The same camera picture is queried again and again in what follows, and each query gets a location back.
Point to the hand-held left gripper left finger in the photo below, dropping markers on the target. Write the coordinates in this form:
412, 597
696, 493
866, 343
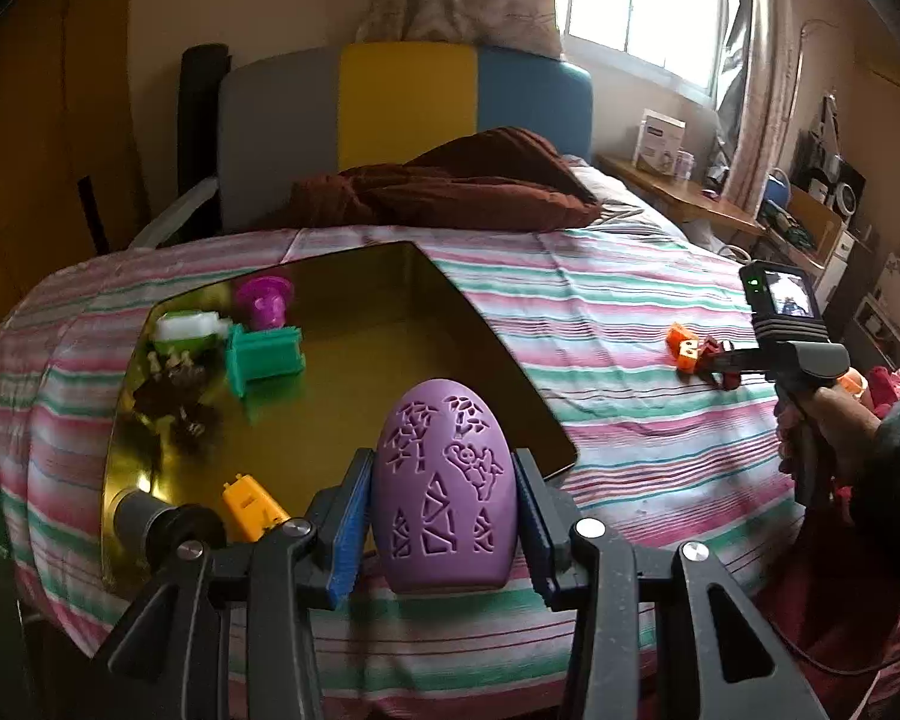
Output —
349, 540

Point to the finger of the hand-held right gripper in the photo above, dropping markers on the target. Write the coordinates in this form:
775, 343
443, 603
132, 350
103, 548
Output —
746, 375
750, 354

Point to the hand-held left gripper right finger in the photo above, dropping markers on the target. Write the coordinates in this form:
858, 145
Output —
540, 532

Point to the red toy block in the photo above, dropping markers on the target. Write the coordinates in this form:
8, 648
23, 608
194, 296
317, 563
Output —
711, 349

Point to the yellow plastic toy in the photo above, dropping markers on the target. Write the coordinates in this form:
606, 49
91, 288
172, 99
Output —
251, 510

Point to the purple egg-shaped toy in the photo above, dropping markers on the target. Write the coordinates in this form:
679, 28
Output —
442, 480

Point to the green plastic toy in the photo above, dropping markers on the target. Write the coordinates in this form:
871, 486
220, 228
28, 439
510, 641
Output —
266, 360

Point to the gold mirror tray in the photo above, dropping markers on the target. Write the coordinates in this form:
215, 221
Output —
390, 330

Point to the magenta toy cup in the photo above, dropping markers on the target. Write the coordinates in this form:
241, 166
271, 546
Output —
264, 304

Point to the person's right hand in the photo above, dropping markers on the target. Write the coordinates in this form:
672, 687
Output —
847, 427

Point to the orange toy block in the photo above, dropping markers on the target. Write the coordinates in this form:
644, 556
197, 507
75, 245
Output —
677, 335
690, 358

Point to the peach plastic cup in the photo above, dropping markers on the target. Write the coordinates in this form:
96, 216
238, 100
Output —
855, 382

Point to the blue container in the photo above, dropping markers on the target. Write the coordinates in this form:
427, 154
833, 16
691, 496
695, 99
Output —
778, 187

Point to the striped bed quilt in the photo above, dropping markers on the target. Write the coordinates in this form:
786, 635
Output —
645, 450

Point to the wooden desk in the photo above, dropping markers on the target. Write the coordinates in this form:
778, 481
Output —
675, 195

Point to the small purple white box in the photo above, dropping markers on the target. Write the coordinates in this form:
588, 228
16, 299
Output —
685, 163

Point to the grey white pillow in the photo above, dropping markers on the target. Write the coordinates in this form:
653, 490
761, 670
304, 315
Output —
622, 199

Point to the white cardboard box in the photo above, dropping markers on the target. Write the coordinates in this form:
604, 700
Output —
656, 142

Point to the black grey cylindrical tool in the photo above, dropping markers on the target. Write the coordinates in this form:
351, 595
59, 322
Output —
146, 517

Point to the patterned beige curtain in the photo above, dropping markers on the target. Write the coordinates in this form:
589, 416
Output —
765, 90

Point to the red blanket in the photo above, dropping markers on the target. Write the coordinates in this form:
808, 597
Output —
802, 592

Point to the dark speckled toy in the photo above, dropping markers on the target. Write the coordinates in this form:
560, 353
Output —
172, 397

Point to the white green toy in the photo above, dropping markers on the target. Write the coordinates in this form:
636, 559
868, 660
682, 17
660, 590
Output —
186, 326

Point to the window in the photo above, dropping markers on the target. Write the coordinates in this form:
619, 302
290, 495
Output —
645, 7

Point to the brown cloth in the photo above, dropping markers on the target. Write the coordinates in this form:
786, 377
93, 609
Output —
457, 187

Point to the blue yellow grey headboard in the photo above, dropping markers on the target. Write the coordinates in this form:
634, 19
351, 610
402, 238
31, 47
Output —
405, 105

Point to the brown wooden wardrobe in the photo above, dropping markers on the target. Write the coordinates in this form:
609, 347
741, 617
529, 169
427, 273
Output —
37, 165

